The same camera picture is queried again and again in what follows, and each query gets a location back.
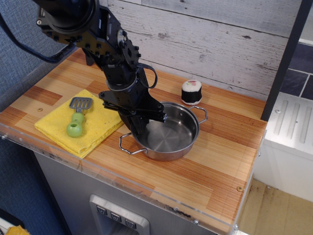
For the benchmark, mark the green grey toy spatula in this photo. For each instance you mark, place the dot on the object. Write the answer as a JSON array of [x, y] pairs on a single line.
[[75, 128]]

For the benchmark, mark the plush sushi roll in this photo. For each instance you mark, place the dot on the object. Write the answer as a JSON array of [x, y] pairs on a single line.
[[191, 92]]

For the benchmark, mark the yellow object bottom left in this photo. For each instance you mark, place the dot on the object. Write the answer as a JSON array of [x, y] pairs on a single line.
[[17, 230]]

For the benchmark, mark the stainless steel pan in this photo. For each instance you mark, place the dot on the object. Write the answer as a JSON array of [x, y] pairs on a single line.
[[172, 139]]

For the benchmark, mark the white ribbed appliance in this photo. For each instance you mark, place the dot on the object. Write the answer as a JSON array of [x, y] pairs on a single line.
[[285, 158]]

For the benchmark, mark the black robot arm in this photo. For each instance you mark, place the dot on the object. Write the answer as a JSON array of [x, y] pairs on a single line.
[[94, 29]]

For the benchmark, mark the silver dispenser panel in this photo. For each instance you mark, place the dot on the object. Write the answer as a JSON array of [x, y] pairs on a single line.
[[112, 219]]

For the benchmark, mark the clear acrylic edge guard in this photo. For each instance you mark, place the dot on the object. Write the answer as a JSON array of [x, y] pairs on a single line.
[[208, 184]]

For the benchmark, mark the dark vertical post right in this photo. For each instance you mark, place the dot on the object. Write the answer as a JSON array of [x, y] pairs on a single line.
[[296, 31]]

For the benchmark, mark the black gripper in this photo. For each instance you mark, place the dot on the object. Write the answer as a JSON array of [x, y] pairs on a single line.
[[134, 104]]

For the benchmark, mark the yellow folded cloth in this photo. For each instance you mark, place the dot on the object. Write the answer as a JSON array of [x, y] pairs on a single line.
[[98, 124]]

